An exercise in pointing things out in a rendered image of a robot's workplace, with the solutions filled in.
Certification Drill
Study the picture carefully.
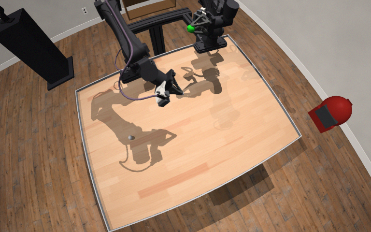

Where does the green ball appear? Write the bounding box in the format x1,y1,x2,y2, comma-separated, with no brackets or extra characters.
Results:
187,25,195,33

